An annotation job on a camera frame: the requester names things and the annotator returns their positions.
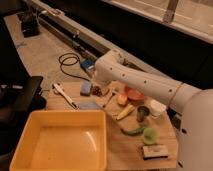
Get metal fork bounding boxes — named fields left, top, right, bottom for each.
left=102, top=93, right=116, bottom=108

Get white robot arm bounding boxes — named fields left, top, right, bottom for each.
left=94, top=49, right=213, bottom=171

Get red bowl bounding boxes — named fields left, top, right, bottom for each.
left=124, top=86, right=144, bottom=100

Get dark red grapes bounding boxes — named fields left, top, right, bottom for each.
left=92, top=86, right=103, bottom=97

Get orange yellow fruit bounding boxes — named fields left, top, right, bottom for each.
left=117, top=94, right=128, bottom=106

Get blue sponge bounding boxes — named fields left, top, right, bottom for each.
left=80, top=81, right=92, bottom=96

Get blue grey cloth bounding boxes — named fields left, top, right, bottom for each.
left=79, top=101, right=100, bottom=110

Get blue device box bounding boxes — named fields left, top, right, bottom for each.
left=80, top=59, right=95, bottom=71

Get yellow corn cob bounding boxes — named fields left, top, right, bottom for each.
left=116, top=104, right=135, bottom=120

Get dark metal cup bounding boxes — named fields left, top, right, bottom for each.
left=137, top=106, right=150, bottom=122

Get white spatula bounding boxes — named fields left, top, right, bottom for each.
left=53, top=83, right=79, bottom=110

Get white cup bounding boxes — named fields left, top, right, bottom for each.
left=149, top=99, right=166, bottom=117

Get wooden board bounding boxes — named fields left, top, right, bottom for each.
left=47, top=82, right=178, bottom=171

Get green plastic cup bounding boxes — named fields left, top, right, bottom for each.
left=143, top=128, right=159, bottom=145

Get yellow plastic bin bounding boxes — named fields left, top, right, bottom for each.
left=9, top=110, right=107, bottom=171

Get small dark box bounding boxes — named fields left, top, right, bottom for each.
left=142, top=145, right=168, bottom=160

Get black chair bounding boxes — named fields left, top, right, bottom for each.
left=0, top=75, right=47, bottom=158

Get black box on floor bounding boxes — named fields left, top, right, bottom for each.
left=21, top=15, right=40, bottom=37

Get black cable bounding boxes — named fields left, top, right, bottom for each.
left=58, top=52, right=92, bottom=82

